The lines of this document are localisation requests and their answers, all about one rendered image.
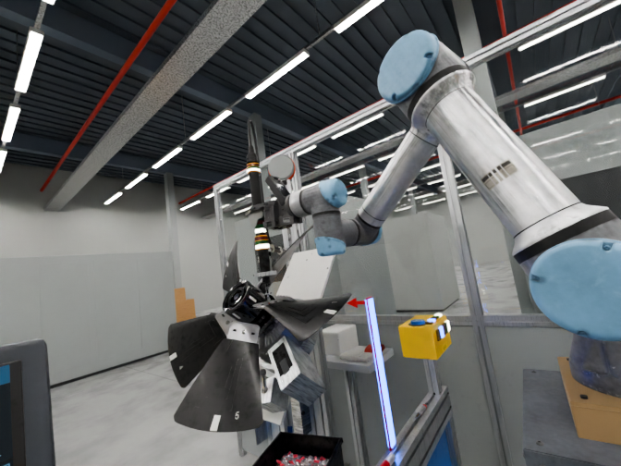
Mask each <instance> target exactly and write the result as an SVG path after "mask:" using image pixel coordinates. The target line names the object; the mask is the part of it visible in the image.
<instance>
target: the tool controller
mask: <svg viewBox="0 0 621 466"><path fill-rule="evenodd" d="M0 466H55V442H54V429H53V416H52V403H51V390H50V378H49V365H48V352H47V344H46V343H45V341H44V340H43V339H38V338H35V339H30V340H25V341H20V342H16V343H11V344H6V345H2V346H0Z"/></svg>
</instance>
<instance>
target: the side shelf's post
mask: <svg viewBox="0 0 621 466"><path fill-rule="evenodd" d="M344 377H345V383H346V389H347V401H348V407H349V414H350V421H351V427H352V434H353V440H354V447H355V453H356V460H357V466H370V464H369V457H368V450H367V445H366V438H365V432H364V425H363V420H362V413H361V406H360V400H359V389H358V382H357V377H356V372H351V371H345V370H344Z"/></svg>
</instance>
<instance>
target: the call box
mask: <svg viewBox="0 0 621 466"><path fill-rule="evenodd" d="M431 317H433V315H416V316H414V317H413V318H411V319H409V320H408V321H406V322H405V323H404V324H402V325H400V326H399V327H398V330H399V335H400V341H401V347H402V352H403V357H406V358H417V359H427V360H438V359H439V358H440V357H441V356H442V354H443V353H444V352H445V351H446V349H447V348H448V347H449V346H450V344H451V338H450V333H449V332H448V333H447V334H446V335H445V336H444V337H443V338H442V339H441V340H440V341H437V336H436V331H435V330H437V329H438V328H439V327H440V326H441V325H442V324H443V323H444V322H446V321H447V319H446V315H442V316H440V317H439V318H438V319H437V320H435V321H434V322H433V324H432V325H426V324H423V325H412V324H411V322H410V321H411V320H414V319H424V321H425V323H426V322H428V320H429V319H430V318H431Z"/></svg>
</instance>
